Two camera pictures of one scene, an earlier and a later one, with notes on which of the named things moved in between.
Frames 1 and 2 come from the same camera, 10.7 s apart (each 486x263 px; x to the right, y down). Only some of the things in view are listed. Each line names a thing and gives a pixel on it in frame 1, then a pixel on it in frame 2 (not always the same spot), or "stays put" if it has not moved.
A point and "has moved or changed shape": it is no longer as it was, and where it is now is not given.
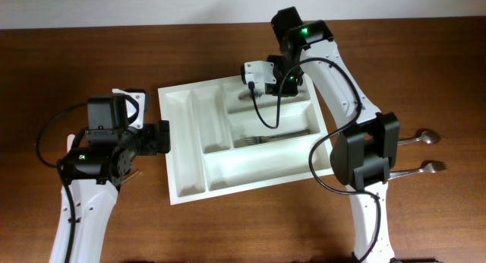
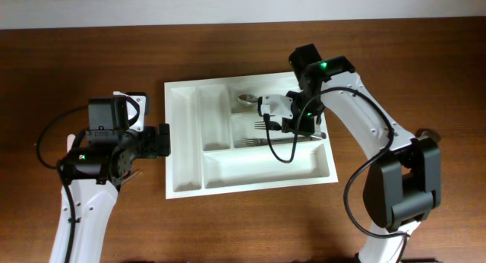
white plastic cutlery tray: [219, 145] stays put
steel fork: [430, 167] has moved or changed shape
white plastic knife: [70, 139] stays put
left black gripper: [163, 136] stays put
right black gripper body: [283, 89] to [290, 126]
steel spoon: [428, 136] stays put
